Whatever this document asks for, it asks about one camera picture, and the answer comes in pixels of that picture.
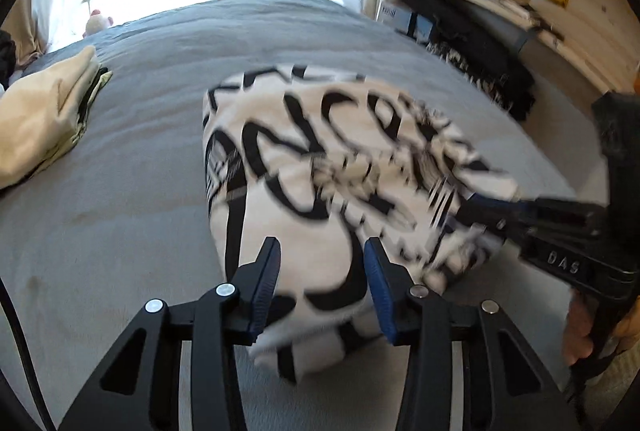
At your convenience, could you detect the cream folded garment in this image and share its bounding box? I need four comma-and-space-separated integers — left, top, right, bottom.
0, 45, 113, 192

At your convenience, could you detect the white black graffiti print jacket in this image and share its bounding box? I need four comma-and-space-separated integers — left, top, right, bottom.
201, 65, 526, 384

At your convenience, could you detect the wooden shelf unit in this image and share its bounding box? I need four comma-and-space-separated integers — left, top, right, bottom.
397, 0, 640, 96

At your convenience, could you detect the black white patterned cloth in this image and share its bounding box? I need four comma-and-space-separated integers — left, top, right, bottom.
427, 43, 511, 112

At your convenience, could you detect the grey bed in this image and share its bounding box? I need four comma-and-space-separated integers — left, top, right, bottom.
0, 0, 616, 431

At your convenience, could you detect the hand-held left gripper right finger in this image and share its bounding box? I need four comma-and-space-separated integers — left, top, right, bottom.
364, 237, 581, 431

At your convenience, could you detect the beige curtain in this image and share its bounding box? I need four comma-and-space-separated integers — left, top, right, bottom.
0, 0, 51, 56

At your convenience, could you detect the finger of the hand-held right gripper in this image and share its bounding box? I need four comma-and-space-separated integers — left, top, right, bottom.
464, 212, 532, 245
469, 195, 609, 233

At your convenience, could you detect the blue white box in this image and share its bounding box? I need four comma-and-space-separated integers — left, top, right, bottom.
376, 3, 433, 44

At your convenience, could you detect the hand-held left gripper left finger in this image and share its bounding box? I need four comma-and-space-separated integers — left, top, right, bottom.
57, 236, 283, 431

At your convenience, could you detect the person's right hand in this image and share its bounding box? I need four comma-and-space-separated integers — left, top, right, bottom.
562, 285, 594, 367

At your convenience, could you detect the small plush toy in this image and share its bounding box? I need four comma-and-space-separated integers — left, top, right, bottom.
84, 8, 115, 36

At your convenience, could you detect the black cable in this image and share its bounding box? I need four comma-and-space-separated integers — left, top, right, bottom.
0, 276, 56, 431

